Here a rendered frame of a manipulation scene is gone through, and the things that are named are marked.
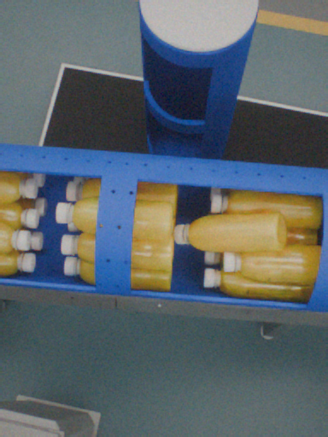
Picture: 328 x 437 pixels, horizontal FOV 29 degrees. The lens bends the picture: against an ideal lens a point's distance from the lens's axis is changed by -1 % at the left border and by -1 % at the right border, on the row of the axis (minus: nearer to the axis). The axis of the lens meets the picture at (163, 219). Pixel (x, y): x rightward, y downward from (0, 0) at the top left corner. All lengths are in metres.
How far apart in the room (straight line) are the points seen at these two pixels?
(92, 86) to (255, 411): 1.32
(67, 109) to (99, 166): 1.25
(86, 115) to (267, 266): 1.34
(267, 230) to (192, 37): 0.54
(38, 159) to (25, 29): 1.62
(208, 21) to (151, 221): 0.56
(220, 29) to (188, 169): 0.45
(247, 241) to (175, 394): 1.22
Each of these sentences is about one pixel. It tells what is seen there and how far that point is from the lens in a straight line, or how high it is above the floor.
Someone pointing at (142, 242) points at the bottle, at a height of 1.15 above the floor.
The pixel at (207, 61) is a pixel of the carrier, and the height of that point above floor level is 0.99.
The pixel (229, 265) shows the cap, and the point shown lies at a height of 1.13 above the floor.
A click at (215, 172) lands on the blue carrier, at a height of 1.21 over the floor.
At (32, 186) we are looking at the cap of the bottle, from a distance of 1.30.
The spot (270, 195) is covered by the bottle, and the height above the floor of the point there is 1.15.
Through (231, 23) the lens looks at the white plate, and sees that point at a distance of 1.56.
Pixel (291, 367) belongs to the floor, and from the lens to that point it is 2.39.
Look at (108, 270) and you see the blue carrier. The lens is 1.19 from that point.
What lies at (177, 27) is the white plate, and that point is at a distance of 1.54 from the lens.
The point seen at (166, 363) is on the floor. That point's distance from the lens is 2.35.
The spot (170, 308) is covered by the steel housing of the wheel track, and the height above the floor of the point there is 0.87.
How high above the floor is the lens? 2.35
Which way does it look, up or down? 75 degrees down
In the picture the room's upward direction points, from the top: straight up
